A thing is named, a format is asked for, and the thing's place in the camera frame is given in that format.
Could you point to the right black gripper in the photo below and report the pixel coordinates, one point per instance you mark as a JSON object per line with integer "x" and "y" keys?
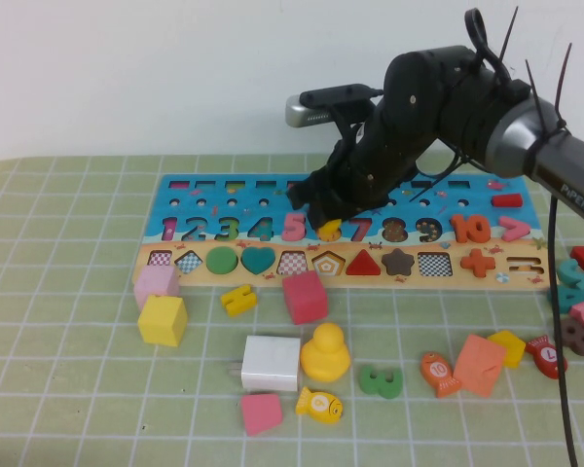
{"x": 370, "y": 165}

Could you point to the yellow number six piece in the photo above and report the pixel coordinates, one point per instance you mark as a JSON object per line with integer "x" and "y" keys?
{"x": 330, "y": 229}

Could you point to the right black Piper robot arm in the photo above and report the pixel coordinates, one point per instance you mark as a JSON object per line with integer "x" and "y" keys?
{"x": 511, "y": 131}

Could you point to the pink number five piece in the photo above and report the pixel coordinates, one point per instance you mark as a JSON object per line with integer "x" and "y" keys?
{"x": 294, "y": 229}

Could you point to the red triangle piece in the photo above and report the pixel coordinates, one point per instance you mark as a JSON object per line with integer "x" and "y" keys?
{"x": 363, "y": 266}

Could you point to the teal heart piece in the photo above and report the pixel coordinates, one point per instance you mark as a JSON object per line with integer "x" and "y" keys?
{"x": 259, "y": 259}

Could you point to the brown star piece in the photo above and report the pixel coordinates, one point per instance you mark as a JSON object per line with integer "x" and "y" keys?
{"x": 398, "y": 262}

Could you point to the green circle piece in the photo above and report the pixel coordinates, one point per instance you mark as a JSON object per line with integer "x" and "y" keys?
{"x": 222, "y": 260}

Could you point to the yellow equals sign piece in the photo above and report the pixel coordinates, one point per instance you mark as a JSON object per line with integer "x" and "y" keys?
{"x": 237, "y": 300}

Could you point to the blue number puzzle board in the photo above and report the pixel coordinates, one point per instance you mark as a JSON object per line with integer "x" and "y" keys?
{"x": 433, "y": 283}

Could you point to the orange number ten piece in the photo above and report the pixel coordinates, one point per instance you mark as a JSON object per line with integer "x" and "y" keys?
{"x": 478, "y": 229}

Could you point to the orange plus sign piece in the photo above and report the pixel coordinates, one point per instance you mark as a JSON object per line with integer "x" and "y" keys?
{"x": 478, "y": 262}

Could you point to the green number three piece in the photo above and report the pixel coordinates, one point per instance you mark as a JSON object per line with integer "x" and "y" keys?
{"x": 381, "y": 383}

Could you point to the pink greater-than sign piece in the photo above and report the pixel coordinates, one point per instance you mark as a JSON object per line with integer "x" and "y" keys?
{"x": 518, "y": 227}

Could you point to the pink trapezoid piece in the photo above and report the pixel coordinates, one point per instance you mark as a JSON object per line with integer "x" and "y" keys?
{"x": 261, "y": 414}

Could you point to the yellow diamond piece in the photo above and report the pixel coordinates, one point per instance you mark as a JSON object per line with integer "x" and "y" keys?
{"x": 513, "y": 346}

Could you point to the teal number two piece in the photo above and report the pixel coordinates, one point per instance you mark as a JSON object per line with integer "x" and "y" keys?
{"x": 576, "y": 275}

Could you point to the teal number four piece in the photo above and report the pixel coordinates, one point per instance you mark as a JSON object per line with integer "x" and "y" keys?
{"x": 572, "y": 297}

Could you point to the red fish piece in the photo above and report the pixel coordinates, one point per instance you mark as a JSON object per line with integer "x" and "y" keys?
{"x": 545, "y": 357}

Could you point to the brown number eight piece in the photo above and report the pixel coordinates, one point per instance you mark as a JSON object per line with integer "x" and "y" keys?
{"x": 580, "y": 336}

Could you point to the red wooden cube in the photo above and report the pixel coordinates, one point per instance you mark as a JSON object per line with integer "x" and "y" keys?
{"x": 304, "y": 298}

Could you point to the yellow rubber duck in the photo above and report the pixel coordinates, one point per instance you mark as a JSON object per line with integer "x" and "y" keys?
{"x": 325, "y": 357}

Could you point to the white charger plug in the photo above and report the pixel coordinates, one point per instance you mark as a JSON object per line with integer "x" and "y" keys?
{"x": 270, "y": 362}

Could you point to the light pink wooden cube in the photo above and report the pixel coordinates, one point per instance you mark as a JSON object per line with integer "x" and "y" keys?
{"x": 156, "y": 281}

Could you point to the red minus sign block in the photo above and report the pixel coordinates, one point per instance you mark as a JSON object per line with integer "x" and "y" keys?
{"x": 507, "y": 200}

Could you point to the yellow wooden cube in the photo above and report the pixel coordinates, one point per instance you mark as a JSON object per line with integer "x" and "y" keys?
{"x": 162, "y": 321}

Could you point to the yellow fish number nine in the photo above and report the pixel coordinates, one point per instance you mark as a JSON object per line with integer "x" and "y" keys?
{"x": 318, "y": 405}

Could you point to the orange fish number ten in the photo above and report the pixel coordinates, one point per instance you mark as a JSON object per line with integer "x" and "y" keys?
{"x": 439, "y": 374}

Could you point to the orange wooden cube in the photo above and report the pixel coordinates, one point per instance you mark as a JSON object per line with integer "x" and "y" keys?
{"x": 478, "y": 366}

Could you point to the black zip tie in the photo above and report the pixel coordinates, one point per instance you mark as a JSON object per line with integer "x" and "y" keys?
{"x": 562, "y": 82}
{"x": 508, "y": 31}

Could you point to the green grid tablecloth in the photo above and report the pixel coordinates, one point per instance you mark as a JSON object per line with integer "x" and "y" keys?
{"x": 78, "y": 399}

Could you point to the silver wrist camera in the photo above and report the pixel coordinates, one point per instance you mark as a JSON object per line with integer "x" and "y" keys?
{"x": 316, "y": 113}

